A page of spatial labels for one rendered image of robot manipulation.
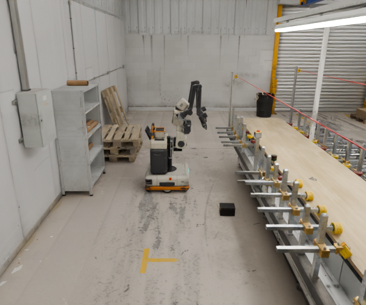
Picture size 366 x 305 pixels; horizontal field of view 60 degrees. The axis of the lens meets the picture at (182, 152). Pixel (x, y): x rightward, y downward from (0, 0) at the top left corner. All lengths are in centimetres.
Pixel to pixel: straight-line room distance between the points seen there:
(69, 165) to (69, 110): 81
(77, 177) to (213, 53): 704
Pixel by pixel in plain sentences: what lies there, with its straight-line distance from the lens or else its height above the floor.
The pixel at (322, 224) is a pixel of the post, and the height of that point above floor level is 111.
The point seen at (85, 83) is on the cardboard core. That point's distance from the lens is 502.
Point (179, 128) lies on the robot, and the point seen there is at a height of 95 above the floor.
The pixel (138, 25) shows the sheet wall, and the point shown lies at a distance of 1074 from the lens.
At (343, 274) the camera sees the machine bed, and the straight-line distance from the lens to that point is 250.
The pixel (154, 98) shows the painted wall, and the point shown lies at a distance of 1082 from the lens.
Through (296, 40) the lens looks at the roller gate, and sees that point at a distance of 1123.
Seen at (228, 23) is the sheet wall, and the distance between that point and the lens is 1077.
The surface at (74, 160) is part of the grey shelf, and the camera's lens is 480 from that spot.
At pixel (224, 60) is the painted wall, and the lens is 1075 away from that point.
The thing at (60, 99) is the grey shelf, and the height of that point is 144.
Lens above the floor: 215
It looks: 19 degrees down
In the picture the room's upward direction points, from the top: straight up
